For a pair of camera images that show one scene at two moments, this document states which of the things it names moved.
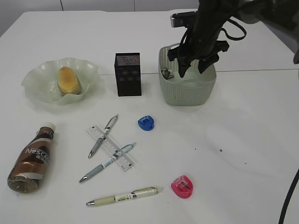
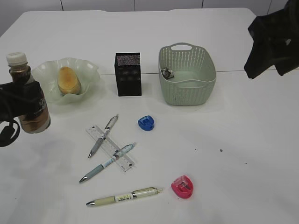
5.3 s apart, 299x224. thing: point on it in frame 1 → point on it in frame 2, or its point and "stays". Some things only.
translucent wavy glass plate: (42, 80) stays
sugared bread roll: (68, 82) stays
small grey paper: (167, 73) stays
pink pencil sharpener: (182, 186) stays
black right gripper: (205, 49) → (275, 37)
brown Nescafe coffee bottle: (29, 170) → (39, 122)
